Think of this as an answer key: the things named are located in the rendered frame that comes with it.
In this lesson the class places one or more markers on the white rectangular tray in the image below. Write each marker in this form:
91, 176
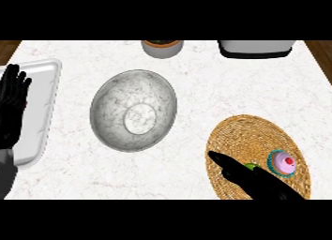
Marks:
38, 103

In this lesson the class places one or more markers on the grey marble bowl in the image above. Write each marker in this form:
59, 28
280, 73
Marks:
132, 110

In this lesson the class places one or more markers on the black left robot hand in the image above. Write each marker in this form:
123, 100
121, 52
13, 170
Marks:
7, 106

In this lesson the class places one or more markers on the yellow-green lemon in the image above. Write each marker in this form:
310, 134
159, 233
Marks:
251, 166

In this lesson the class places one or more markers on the round wicker placemat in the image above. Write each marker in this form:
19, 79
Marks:
246, 140

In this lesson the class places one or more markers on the pink frosted cupcake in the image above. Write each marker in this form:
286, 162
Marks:
283, 163

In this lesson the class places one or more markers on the white and black appliance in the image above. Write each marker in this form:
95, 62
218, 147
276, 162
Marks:
255, 48

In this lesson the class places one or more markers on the grey plant pot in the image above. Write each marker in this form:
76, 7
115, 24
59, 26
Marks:
162, 48

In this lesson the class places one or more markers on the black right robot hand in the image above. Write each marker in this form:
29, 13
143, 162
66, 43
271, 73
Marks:
259, 184

